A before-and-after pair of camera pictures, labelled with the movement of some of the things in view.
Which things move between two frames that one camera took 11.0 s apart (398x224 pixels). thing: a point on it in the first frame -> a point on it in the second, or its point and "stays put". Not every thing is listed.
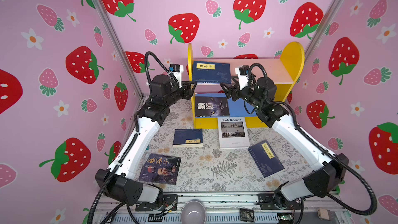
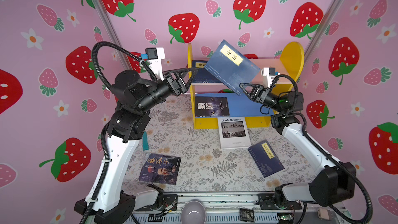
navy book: x=265 y=159 stays put
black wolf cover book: x=211 y=106 stays put
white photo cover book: x=233 y=133 stays put
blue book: x=191 y=138 -> x=231 y=67
